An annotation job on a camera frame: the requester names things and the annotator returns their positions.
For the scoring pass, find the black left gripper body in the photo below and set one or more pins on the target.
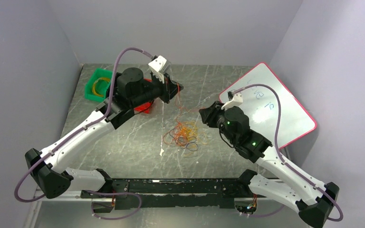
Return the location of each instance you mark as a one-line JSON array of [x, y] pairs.
[[156, 89]]

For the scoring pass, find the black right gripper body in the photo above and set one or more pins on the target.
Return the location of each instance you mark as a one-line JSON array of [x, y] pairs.
[[216, 118]]

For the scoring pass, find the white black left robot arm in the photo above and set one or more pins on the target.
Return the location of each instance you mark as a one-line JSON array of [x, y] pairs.
[[50, 166]]

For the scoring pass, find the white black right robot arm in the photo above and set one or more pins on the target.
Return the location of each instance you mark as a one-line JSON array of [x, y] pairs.
[[311, 198]]

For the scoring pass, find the red plastic bin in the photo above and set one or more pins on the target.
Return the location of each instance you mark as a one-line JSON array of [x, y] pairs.
[[145, 107]]

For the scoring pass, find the pink framed whiteboard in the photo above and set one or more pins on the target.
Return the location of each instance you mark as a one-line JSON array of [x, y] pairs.
[[268, 98]]

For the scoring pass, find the green plastic bin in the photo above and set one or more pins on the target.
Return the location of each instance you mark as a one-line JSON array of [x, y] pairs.
[[96, 87]]

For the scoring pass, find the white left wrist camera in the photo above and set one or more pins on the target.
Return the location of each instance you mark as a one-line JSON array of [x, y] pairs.
[[159, 67]]

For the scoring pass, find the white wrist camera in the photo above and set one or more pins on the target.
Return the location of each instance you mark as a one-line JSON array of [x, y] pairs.
[[159, 67], [235, 99]]

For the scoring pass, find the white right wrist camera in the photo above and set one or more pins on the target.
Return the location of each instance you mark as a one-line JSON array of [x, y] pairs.
[[235, 99]]

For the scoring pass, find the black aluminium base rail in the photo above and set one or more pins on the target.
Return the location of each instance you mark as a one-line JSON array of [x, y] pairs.
[[224, 193]]

